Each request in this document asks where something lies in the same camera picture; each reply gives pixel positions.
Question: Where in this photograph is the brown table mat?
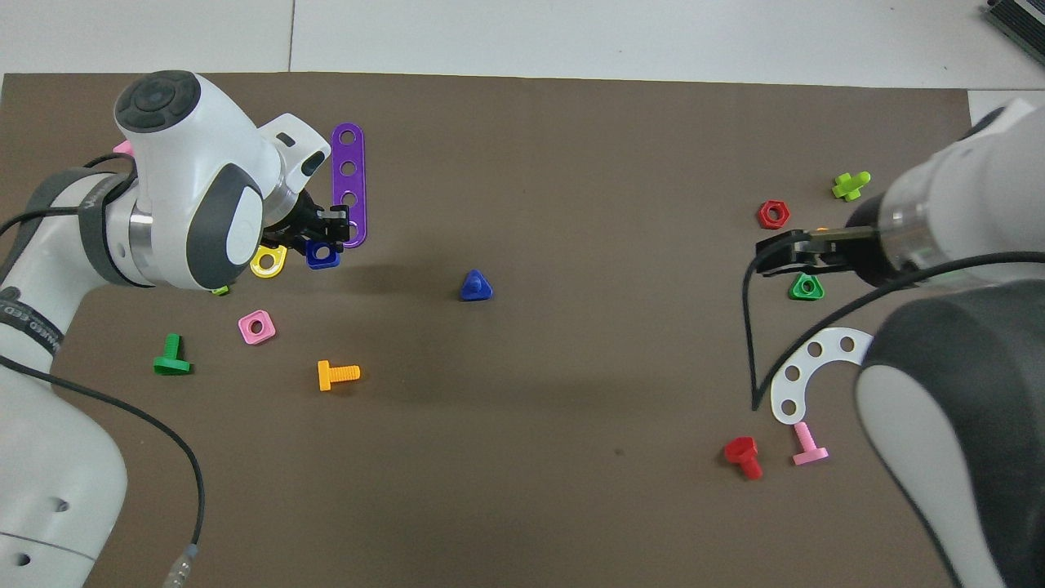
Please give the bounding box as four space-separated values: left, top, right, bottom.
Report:
0 72 1028 588

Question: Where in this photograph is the red plastic bolt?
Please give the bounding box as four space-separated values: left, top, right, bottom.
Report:
723 436 764 481

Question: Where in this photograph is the green plastic bolt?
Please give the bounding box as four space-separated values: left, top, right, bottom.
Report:
153 332 193 376

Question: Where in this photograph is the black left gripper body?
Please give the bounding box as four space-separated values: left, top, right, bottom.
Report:
278 192 325 246

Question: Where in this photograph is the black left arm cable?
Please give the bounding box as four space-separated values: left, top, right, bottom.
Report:
0 151 205 588

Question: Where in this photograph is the purple four-hole plastic plate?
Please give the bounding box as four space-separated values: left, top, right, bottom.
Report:
331 122 368 248

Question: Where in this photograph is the orange plastic bolt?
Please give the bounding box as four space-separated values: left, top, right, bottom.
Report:
317 359 361 392

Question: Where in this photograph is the white curved five-hole plate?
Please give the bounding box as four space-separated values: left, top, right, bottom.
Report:
770 327 875 426

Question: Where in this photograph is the pink square plastic nut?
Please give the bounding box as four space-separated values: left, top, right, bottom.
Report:
238 310 277 345

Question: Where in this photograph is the lime green cross-head bolt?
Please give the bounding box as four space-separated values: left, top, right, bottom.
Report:
831 170 872 203

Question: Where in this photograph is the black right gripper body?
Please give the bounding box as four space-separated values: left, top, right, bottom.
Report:
808 194 907 287

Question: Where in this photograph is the black ribbed device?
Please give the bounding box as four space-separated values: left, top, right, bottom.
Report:
982 0 1045 56

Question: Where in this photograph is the yellow three-hole plastic plate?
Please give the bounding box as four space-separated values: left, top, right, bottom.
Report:
250 243 288 279

